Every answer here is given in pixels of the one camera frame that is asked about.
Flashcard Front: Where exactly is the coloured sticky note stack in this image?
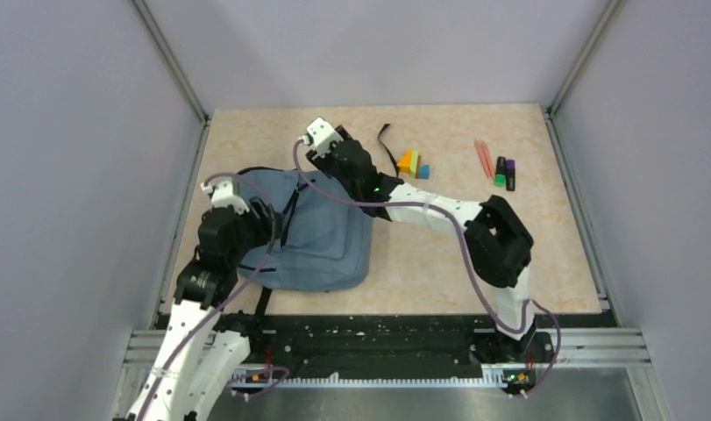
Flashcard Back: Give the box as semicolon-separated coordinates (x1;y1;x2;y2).
396;149;430;180

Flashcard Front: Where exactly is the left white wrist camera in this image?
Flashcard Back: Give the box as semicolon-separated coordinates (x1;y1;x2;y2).
200;178;250;215

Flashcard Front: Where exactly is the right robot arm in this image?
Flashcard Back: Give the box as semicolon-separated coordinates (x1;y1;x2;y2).
295;118;534;361

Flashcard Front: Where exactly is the purple cable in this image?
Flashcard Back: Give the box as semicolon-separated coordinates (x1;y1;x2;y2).
135;171;291;421
292;138;562;399

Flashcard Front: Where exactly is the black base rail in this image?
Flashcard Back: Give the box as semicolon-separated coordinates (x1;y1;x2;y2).
214;313;556;381

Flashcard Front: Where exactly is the blue student backpack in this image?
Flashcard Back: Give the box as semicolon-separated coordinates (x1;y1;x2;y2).
238;167;373;301

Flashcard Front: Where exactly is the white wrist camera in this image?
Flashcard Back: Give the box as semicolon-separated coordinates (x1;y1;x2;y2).
299;117;344;158
200;178;250;215

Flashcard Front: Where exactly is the purple highlighter marker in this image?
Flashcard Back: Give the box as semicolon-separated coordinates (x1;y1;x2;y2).
505;159;516;191

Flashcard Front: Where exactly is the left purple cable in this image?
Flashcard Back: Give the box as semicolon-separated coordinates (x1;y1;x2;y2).
135;171;291;421

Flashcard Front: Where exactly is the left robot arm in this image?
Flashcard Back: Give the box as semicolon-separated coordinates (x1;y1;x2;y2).
123;196;281;420

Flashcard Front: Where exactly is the green highlighter marker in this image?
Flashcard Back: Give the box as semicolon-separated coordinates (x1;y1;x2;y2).
494;156;506;188

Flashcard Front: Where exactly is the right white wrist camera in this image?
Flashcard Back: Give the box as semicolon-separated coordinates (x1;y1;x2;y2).
299;117;344;158

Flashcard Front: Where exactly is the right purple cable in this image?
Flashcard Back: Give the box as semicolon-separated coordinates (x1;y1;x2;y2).
292;138;562;399

